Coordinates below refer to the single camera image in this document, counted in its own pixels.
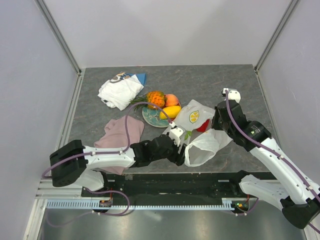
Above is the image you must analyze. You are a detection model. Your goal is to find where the black base frame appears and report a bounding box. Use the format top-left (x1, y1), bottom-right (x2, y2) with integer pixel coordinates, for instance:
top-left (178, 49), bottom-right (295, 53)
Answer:
top-left (80, 170), bottom-right (266, 203)

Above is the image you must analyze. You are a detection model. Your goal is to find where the white plastic bag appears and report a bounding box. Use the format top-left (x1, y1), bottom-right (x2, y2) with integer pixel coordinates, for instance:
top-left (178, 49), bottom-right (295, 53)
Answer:
top-left (173, 99), bottom-right (232, 167)

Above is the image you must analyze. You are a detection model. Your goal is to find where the patterned fruit plate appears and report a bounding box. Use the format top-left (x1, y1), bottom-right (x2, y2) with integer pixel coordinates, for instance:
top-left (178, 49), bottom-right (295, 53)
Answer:
top-left (142, 106), bottom-right (174, 128)

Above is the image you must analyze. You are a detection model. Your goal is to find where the aluminium corner post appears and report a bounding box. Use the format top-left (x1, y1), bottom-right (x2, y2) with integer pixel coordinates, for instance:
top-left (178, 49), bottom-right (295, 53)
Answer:
top-left (35, 0), bottom-right (82, 76)
top-left (254, 0), bottom-right (300, 74)

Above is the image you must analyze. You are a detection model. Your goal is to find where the orange pineapple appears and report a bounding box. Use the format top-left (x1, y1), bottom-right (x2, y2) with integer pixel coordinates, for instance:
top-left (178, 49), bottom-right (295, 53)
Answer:
top-left (130, 90), bottom-right (166, 109)

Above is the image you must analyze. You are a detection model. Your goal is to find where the yellow mango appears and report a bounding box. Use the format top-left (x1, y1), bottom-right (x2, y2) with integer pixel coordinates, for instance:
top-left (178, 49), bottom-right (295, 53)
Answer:
top-left (159, 105), bottom-right (182, 120)

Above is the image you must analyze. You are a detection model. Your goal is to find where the right aluminium corner post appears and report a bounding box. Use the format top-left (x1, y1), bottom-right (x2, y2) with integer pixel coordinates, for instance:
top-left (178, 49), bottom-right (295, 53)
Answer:
top-left (254, 0), bottom-right (300, 74)

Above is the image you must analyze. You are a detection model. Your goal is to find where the white slotted cable duct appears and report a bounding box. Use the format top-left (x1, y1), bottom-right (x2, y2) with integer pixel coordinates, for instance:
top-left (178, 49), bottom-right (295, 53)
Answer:
top-left (46, 198), bottom-right (236, 211)

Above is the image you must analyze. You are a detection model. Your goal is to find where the white printed t-shirt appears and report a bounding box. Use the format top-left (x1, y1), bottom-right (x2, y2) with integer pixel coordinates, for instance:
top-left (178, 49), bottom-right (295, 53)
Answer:
top-left (97, 72), bottom-right (147, 111)

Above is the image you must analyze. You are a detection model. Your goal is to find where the pink cloth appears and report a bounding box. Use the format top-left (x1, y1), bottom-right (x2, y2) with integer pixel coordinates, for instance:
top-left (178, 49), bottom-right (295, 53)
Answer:
top-left (93, 115), bottom-right (146, 175)

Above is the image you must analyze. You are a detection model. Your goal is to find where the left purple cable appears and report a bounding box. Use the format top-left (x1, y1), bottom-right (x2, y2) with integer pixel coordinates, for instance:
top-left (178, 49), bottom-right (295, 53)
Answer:
top-left (40, 104), bottom-right (175, 179)

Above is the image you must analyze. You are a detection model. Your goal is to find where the red bell pepper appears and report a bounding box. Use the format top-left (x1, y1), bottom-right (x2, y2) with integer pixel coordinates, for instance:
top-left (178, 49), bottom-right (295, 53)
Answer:
top-left (196, 119), bottom-right (211, 133)

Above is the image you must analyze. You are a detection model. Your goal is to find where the peach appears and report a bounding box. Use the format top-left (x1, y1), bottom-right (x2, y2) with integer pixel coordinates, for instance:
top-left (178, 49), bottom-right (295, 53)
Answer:
top-left (165, 94), bottom-right (179, 107)

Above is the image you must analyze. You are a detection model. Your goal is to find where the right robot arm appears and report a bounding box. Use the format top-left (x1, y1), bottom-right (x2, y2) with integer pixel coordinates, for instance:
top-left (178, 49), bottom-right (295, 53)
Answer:
top-left (212, 100), bottom-right (320, 232)

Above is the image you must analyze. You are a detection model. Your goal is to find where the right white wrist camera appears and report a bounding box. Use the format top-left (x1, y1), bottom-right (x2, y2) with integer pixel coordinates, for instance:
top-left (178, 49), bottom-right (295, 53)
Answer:
top-left (221, 87), bottom-right (241, 103)

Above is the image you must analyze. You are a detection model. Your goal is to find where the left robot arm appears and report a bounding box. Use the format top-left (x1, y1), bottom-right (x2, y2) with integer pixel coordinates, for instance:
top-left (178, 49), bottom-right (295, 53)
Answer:
top-left (49, 134), bottom-right (187, 197)

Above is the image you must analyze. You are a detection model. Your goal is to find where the left aluminium corner post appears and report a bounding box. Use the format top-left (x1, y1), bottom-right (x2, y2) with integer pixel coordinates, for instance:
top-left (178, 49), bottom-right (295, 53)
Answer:
top-left (35, 0), bottom-right (82, 76)

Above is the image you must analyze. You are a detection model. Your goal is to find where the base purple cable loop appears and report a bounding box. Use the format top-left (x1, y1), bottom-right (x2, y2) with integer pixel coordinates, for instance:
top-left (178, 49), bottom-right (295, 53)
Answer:
top-left (44, 189), bottom-right (131, 228)

